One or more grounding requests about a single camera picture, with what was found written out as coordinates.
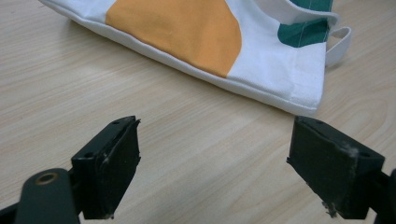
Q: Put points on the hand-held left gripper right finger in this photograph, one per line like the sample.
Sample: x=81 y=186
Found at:
x=330 y=168

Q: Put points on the white tote bag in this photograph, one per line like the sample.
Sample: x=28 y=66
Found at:
x=174 y=34

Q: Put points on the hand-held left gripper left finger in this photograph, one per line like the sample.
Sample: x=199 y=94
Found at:
x=109 y=174

